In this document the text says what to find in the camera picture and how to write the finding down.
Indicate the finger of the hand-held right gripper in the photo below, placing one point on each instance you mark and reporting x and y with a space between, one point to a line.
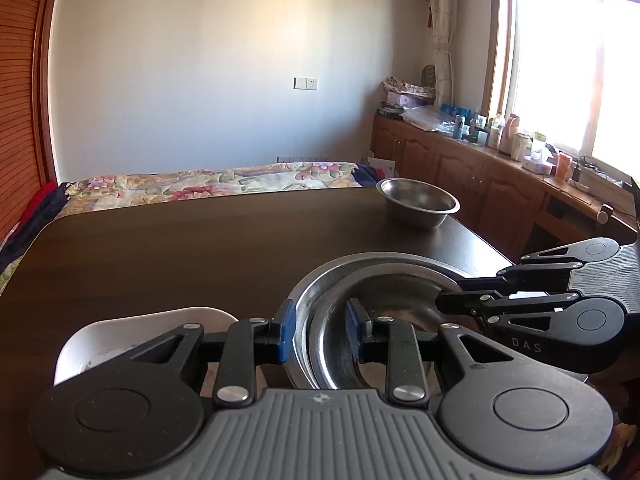
530 270
465 302

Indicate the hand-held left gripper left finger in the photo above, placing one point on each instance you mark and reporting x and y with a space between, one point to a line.
286 332

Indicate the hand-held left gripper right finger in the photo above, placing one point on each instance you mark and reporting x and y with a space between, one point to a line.
353 332

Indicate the medium steel bowl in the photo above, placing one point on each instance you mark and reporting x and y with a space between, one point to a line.
390 295

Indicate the large steel bowl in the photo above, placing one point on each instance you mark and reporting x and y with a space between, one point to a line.
320 285

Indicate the large floral white plate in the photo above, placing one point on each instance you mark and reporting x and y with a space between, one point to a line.
145 327

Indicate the orange container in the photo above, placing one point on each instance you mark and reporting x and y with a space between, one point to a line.
564 166

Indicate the small steel bowl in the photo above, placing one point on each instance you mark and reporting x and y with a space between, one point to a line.
417 202

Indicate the dark floral cloth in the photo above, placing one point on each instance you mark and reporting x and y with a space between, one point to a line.
625 440

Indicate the wooden cabinet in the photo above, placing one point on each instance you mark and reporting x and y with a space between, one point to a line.
450 170

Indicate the pink bottle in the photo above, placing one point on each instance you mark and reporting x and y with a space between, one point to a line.
512 135

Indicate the white paper box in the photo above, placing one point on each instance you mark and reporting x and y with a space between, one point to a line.
382 164

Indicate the floral bed blanket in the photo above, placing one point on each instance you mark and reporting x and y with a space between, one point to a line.
210 182

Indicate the window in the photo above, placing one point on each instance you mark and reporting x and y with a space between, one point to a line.
575 75

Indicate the pile of boxes and bags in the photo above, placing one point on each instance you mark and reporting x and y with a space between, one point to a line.
407 97

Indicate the patterned cream curtain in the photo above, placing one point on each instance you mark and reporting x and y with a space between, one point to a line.
442 35

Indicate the dark blue blanket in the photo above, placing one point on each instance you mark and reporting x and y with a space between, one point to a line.
30 225

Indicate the red cloth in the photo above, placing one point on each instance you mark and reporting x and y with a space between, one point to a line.
37 202

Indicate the wooden slatted headboard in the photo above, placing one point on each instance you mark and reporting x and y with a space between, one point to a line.
25 75

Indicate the white wall radiator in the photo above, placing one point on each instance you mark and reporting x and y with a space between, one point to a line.
300 158

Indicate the white wall switch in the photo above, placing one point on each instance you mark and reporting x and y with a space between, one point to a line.
305 83

